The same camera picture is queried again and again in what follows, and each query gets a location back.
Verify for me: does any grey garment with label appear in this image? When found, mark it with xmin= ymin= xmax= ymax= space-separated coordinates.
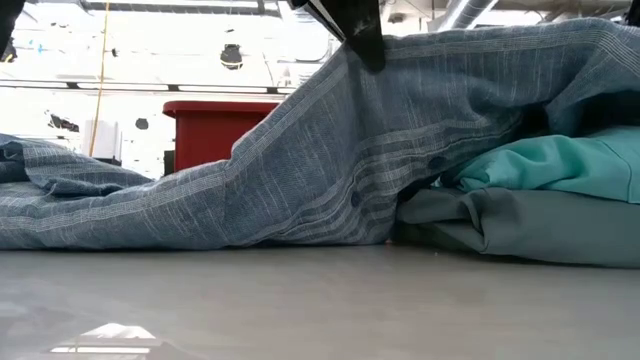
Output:
xmin=0 ymin=17 xmax=640 ymax=252

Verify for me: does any turquoise garment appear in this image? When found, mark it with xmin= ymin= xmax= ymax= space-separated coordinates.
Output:
xmin=438 ymin=124 xmax=640 ymax=205

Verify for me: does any grey-teal shirt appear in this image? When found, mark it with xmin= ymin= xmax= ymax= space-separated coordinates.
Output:
xmin=393 ymin=187 xmax=640 ymax=270

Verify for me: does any red plastic bin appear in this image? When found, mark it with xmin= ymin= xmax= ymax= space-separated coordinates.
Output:
xmin=162 ymin=99 xmax=282 ymax=174

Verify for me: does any black and white column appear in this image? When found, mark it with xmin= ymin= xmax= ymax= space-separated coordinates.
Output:
xmin=81 ymin=117 xmax=124 ymax=167

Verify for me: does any black ceiling camera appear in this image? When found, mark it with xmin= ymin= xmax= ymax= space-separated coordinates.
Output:
xmin=219 ymin=43 xmax=245 ymax=71

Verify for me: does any silver ceiling duct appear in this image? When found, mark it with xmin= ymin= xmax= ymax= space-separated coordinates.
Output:
xmin=438 ymin=0 xmax=501 ymax=32

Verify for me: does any ceiling light rail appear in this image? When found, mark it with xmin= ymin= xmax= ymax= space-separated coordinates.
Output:
xmin=0 ymin=78 xmax=297 ymax=97

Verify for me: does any yellow cable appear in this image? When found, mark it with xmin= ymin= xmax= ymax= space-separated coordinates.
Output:
xmin=88 ymin=0 xmax=112 ymax=157

